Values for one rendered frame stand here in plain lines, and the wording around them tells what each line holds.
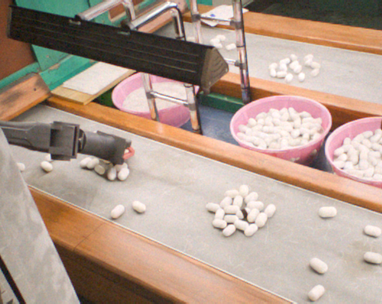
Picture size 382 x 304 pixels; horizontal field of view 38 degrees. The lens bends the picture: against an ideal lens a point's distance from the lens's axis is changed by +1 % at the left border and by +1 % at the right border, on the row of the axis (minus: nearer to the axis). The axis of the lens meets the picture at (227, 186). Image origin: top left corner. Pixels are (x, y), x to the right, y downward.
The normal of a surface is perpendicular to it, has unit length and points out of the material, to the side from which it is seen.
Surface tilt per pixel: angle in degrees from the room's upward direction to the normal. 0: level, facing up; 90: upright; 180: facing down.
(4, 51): 90
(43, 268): 89
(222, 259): 0
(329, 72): 0
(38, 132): 72
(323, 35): 0
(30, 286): 90
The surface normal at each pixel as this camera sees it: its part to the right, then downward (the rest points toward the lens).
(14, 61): 0.82, 0.28
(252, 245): -0.11, -0.77
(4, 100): 0.69, -0.04
